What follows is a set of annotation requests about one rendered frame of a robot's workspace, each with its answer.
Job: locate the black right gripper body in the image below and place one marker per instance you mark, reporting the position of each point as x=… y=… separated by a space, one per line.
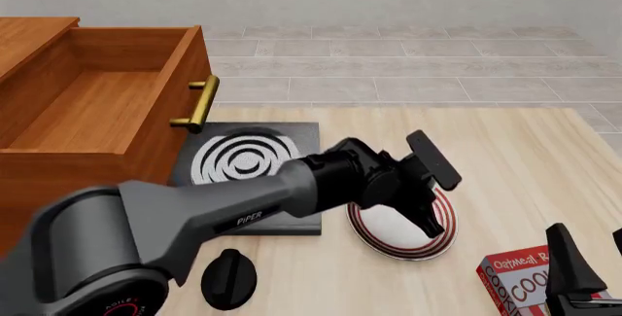
x=588 y=307

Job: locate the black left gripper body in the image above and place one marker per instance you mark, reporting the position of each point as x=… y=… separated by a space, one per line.
x=408 y=188

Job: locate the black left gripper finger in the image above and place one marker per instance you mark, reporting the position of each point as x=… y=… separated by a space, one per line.
x=430 y=221

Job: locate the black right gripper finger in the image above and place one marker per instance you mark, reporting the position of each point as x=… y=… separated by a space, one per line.
x=571 y=265
x=618 y=243

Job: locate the grey and black left robot arm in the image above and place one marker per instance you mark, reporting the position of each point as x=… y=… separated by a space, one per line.
x=160 y=217

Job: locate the white plate with red rings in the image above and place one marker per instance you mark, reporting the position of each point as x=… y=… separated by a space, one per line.
x=389 y=232

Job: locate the black stove plate white rings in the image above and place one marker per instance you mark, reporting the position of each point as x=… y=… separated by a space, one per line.
x=296 y=137

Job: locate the wooden cabinet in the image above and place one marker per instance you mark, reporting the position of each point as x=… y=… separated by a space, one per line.
x=29 y=37

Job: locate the red white cookie box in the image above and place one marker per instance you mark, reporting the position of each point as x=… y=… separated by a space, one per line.
x=510 y=276

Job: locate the round black stove knob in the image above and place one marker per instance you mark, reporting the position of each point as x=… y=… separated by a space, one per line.
x=228 y=283

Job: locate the wooden drawer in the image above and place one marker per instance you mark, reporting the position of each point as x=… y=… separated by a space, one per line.
x=97 y=101

